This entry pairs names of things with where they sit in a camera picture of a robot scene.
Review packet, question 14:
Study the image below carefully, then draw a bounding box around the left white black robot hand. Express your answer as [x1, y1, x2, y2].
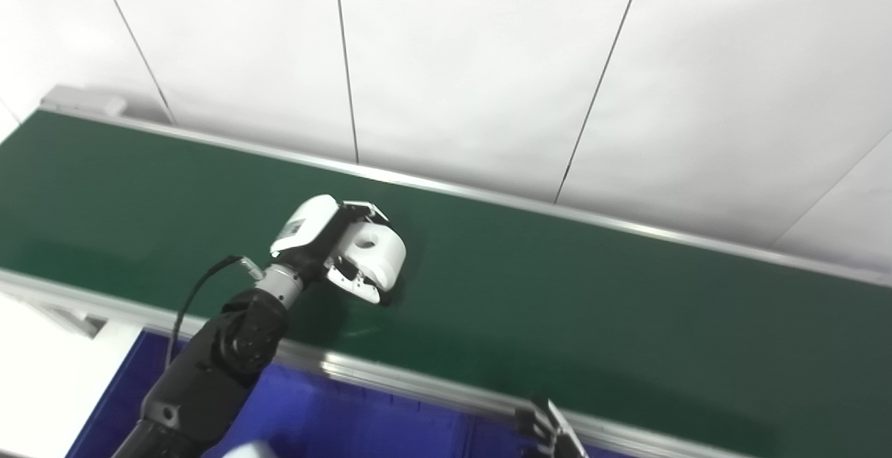
[270, 195, 391, 305]

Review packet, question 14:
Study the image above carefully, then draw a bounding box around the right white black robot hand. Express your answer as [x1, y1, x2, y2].
[516, 397, 587, 458]

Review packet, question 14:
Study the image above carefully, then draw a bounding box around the white round part with hole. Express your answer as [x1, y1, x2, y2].
[339, 224, 407, 291]
[222, 441, 279, 458]

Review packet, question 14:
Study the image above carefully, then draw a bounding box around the blue plastic bin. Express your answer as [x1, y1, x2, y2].
[463, 416, 628, 458]
[66, 329, 475, 458]

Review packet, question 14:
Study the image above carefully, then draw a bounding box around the green conveyor belt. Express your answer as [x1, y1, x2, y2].
[0, 111, 892, 458]
[0, 85, 892, 458]

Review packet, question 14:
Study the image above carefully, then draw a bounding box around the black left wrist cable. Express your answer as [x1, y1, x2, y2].
[166, 255, 264, 369]

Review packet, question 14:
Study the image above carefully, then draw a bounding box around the grey conveyor support bracket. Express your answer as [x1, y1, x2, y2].
[38, 303, 105, 338]

